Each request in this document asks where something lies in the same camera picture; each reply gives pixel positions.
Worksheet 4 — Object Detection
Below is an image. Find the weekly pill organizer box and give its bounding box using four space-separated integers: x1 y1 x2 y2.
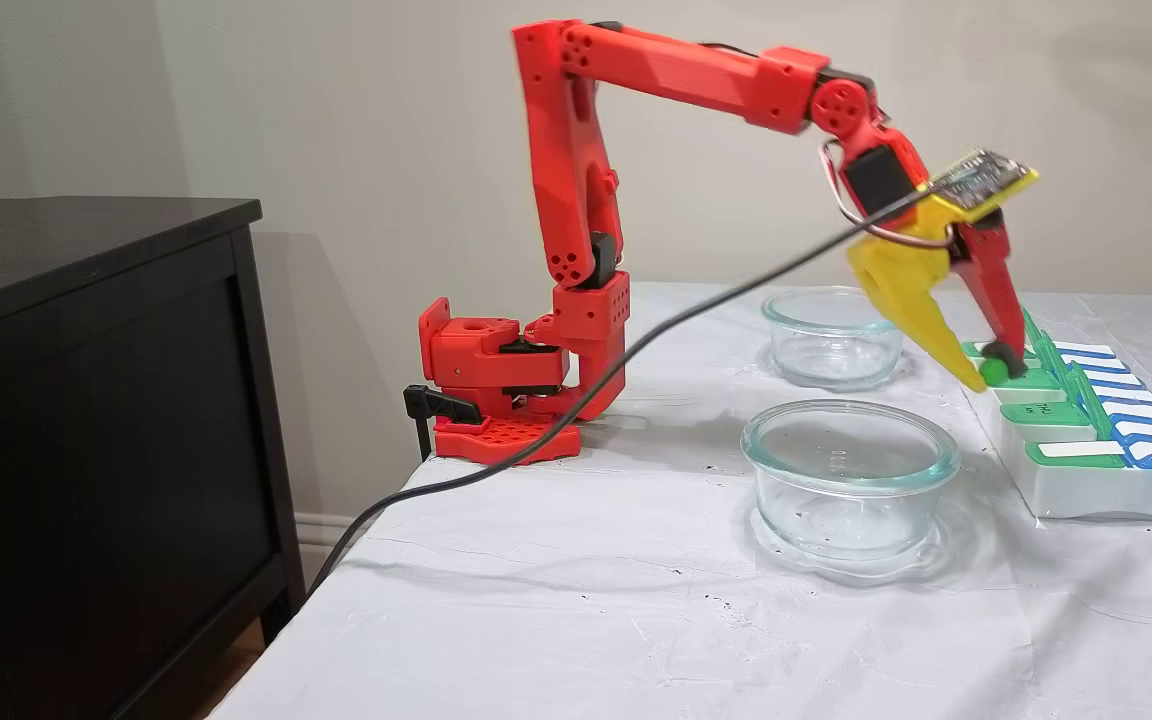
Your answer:
961 303 1152 526

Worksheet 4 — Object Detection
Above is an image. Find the glass bowl with red balls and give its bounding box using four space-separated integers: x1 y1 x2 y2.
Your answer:
762 287 909 391

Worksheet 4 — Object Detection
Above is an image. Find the glass bowl with green balls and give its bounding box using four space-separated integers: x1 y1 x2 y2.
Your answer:
740 401 962 561

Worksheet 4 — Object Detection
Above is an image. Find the white table cover sheet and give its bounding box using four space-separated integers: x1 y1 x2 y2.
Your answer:
211 282 1152 720

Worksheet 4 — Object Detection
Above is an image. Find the black table clamp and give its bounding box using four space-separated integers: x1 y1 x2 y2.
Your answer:
403 384 483 462

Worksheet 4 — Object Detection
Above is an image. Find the black wooden cabinet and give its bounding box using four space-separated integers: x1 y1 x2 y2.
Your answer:
0 196 307 720

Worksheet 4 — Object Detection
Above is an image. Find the white red servo wire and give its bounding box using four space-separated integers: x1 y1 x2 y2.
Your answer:
820 138 959 251

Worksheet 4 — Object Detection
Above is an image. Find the yellow camera board mount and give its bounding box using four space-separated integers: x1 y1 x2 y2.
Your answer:
921 150 1040 223

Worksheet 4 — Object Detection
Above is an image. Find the black camera cable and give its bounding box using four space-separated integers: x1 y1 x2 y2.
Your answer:
306 190 937 599

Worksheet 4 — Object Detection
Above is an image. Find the white wall baseboard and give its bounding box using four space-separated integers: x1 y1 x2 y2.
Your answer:
294 512 369 583

